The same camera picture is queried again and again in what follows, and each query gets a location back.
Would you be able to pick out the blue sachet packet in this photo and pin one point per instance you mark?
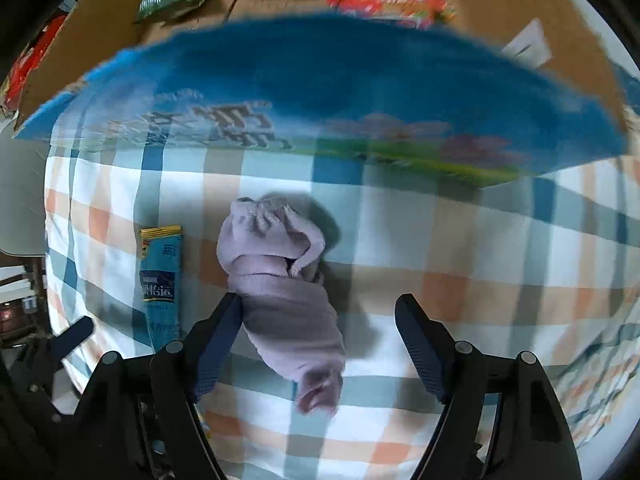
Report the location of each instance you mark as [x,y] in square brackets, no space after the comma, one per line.
[160,280]

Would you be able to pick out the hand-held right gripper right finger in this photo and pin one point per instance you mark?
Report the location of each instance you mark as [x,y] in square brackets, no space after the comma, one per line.
[421,350]

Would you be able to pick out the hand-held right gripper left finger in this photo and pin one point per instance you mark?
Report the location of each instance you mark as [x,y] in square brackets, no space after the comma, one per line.
[216,347]

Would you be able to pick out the plaid bed sheet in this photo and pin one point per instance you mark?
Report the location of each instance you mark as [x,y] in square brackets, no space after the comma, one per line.
[475,270]

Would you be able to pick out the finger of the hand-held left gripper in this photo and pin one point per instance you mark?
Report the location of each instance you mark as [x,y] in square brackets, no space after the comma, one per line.
[75,336]

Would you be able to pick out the red plastic bag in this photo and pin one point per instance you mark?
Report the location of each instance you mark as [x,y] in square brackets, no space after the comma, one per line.
[30,60]

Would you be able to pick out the lavender sock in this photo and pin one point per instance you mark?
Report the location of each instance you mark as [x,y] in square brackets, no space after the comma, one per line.
[280,310]

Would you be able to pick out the red patterned snack bag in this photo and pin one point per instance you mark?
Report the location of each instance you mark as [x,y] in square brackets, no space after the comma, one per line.
[385,5]

